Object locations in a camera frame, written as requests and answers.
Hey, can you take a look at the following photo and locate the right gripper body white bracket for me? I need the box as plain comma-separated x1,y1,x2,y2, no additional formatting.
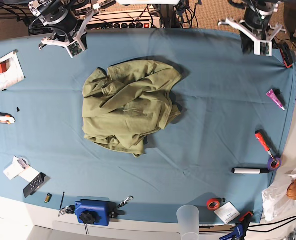
39,10,94,58

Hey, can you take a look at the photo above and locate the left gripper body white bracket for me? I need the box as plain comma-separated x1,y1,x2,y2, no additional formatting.
218,17,286,57

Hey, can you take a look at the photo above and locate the olive green t-shirt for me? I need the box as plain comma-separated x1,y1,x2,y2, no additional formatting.
82,60,182,158

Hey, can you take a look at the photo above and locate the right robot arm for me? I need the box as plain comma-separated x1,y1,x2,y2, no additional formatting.
28,0,100,58

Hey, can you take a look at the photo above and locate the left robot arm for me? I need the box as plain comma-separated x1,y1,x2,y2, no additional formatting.
218,0,286,57

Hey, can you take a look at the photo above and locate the black red corner clamp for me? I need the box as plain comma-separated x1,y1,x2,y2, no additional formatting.
278,42,293,68

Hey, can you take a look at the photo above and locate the purple glue tube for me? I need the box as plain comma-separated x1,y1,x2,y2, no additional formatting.
266,89,285,111

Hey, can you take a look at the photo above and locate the white power strip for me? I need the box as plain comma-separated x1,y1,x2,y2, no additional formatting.
88,10,161,29

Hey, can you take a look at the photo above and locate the small red box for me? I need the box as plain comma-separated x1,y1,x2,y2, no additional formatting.
0,62,7,74

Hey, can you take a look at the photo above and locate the orange white utility knife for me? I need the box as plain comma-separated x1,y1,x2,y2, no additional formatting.
0,112,15,125

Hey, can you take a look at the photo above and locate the purple tape roll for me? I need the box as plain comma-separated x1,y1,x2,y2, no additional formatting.
267,157,282,171

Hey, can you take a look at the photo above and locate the blue table cloth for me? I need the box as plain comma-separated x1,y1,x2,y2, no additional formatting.
0,29,296,223

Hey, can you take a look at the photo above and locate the black white marker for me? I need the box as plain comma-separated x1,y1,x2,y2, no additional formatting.
231,168,270,175

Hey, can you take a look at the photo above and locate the white card packet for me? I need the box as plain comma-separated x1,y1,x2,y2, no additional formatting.
3,156,40,182

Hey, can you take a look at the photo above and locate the black zip tie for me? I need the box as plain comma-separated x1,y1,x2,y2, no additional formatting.
59,191,65,212

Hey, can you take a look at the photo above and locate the black remote control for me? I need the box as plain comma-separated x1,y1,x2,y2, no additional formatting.
23,172,46,198

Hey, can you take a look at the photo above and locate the small green battery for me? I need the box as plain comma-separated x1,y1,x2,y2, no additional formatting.
44,193,52,203

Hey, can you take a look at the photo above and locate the white plastic bag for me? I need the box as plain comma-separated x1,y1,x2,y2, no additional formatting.
262,168,296,222

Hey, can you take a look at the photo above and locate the silver carabiner clip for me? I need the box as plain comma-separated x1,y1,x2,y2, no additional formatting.
117,195,133,208

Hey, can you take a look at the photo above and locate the red tape roll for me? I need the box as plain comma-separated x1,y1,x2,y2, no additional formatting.
206,198,221,211

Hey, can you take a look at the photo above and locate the white paper note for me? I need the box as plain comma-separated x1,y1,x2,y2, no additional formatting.
214,202,240,224

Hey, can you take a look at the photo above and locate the translucent plastic cup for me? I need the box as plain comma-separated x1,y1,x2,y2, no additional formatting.
176,205,199,240

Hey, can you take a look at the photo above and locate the blue orange bar clamp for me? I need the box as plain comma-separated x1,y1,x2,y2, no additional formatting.
219,211,253,240

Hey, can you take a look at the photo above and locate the red handled screwdriver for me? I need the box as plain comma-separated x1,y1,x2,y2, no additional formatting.
255,131,275,160

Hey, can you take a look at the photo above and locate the blue clamp mount block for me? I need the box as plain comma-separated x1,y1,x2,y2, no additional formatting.
74,199,110,226

